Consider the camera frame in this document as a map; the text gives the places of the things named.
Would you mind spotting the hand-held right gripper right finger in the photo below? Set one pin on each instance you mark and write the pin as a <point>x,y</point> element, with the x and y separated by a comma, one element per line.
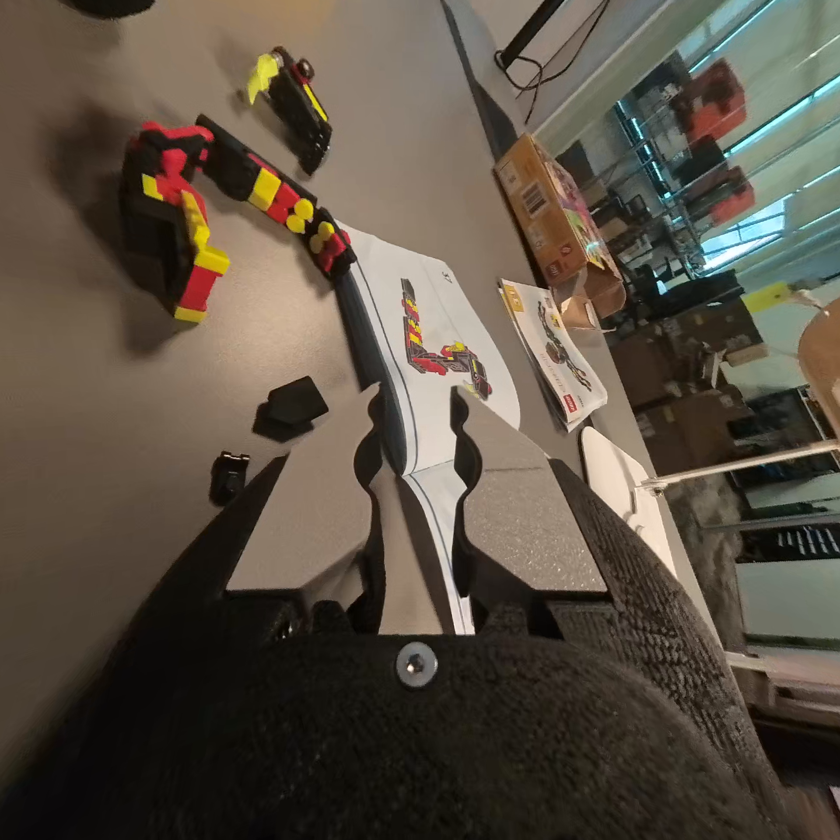
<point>531,525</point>

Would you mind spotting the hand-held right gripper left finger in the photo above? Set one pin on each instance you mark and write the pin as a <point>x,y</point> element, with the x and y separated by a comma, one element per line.
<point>308,525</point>

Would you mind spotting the small black lego piece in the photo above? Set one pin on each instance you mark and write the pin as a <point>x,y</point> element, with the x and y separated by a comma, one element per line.
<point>229,476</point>

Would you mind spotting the black yellow lego head assembly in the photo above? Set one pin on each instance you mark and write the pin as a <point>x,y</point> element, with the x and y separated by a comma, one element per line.
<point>298,111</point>

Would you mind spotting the red yellow black lego body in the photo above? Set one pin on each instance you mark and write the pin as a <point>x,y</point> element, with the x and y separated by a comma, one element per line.
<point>170,223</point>

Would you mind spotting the instruction booklet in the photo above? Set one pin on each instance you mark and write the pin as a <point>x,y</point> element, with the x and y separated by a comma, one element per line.
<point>558,354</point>
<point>433,315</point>

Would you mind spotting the black lego wedge piece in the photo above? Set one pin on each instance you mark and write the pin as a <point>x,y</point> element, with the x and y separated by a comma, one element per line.
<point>292,407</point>

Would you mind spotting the colourful cardboard lego box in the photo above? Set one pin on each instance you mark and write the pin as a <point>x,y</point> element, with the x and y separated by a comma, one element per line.
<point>551,210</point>

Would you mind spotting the wooden book stand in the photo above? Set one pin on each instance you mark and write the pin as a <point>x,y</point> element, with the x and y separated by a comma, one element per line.
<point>610,472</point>

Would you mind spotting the closed instruction booklet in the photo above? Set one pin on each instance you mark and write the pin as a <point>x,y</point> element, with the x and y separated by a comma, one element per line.
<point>558,354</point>

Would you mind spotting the pile of cardboard boxes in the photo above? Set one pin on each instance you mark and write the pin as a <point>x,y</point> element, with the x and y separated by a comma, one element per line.
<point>689,407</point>

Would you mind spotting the yellow paper sign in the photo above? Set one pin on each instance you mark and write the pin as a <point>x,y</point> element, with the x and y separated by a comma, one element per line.
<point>768,296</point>

